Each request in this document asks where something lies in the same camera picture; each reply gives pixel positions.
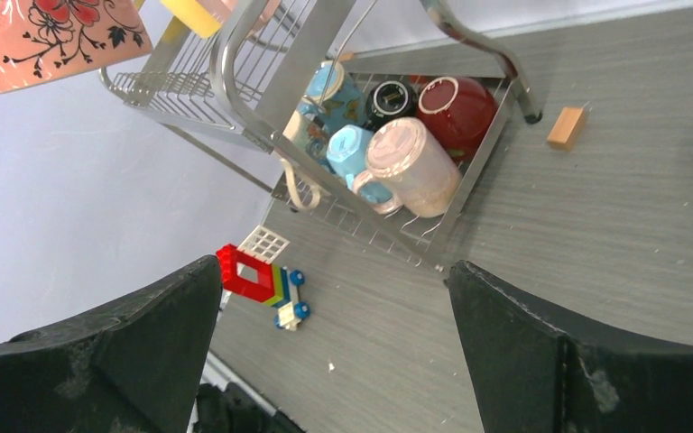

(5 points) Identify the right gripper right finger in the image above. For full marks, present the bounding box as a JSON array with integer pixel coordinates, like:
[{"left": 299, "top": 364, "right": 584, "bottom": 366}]
[{"left": 445, "top": 261, "right": 693, "bottom": 432}]

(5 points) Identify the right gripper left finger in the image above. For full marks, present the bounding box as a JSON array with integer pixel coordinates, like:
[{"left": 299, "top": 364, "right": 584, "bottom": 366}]
[{"left": 0, "top": 255, "right": 222, "bottom": 432}]

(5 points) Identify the salmon floral mug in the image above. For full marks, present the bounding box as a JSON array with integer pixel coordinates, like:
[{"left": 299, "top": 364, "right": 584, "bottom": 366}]
[{"left": 0, "top": 0, "right": 152, "bottom": 94}]

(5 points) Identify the steel two-tier dish rack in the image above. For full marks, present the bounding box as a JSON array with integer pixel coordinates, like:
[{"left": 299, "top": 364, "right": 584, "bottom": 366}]
[{"left": 97, "top": 0, "right": 545, "bottom": 273}]

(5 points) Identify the colourful brick toy car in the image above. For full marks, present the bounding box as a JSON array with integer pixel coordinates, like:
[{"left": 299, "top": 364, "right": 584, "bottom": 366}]
[{"left": 216, "top": 244, "right": 311, "bottom": 331}]

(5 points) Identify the white grid brick piece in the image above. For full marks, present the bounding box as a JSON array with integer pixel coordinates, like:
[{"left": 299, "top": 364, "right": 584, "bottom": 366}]
[{"left": 237, "top": 225, "right": 290, "bottom": 264}]

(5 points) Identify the pale pink marbled mug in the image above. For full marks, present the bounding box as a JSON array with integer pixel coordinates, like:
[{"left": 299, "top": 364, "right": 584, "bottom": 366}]
[{"left": 351, "top": 117, "right": 462, "bottom": 218}]

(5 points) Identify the small wooden block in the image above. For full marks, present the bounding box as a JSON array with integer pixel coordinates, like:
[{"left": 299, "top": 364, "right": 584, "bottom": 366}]
[{"left": 546, "top": 106, "right": 587, "bottom": 152}]

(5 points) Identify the light blue mug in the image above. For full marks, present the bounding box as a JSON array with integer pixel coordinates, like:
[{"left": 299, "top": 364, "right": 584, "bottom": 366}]
[{"left": 327, "top": 124, "right": 392, "bottom": 204}]

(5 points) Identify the beige patterned mug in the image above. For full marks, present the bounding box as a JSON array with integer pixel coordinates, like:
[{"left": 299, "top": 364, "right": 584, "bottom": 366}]
[{"left": 280, "top": 111, "right": 334, "bottom": 210}]

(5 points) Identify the black cup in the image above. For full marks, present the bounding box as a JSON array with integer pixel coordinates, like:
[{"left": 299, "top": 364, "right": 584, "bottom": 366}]
[{"left": 365, "top": 79, "right": 419, "bottom": 132}]

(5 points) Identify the yellow cup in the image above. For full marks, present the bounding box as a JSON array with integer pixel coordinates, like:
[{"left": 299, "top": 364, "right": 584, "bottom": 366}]
[{"left": 161, "top": 0, "right": 236, "bottom": 38}]

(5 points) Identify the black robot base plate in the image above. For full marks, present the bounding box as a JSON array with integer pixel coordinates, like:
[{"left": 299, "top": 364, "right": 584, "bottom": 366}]
[{"left": 192, "top": 382, "right": 305, "bottom": 433}]

